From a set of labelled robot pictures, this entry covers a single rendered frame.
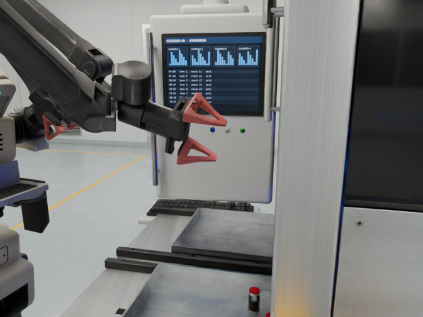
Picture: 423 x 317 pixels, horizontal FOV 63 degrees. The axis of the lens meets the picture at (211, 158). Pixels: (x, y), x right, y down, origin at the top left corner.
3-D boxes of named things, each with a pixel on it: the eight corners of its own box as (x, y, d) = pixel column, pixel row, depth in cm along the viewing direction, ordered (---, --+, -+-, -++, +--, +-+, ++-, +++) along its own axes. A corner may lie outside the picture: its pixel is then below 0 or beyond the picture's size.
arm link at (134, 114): (126, 108, 72) (112, 125, 68) (125, 81, 67) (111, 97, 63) (157, 119, 72) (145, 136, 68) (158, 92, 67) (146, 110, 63)
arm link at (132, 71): (88, 101, 70) (85, 131, 65) (82, 51, 62) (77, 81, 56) (148, 102, 73) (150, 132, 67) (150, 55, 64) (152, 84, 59)
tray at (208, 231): (308, 228, 104) (309, 216, 103) (313, 275, 79) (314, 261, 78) (198, 217, 111) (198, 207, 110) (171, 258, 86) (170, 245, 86)
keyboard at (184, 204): (253, 207, 139) (253, 202, 139) (252, 222, 126) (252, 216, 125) (157, 202, 145) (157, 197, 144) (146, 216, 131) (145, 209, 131)
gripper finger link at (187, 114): (226, 131, 69) (182, 116, 70) (233, 103, 63) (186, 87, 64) (216, 154, 64) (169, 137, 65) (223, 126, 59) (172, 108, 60)
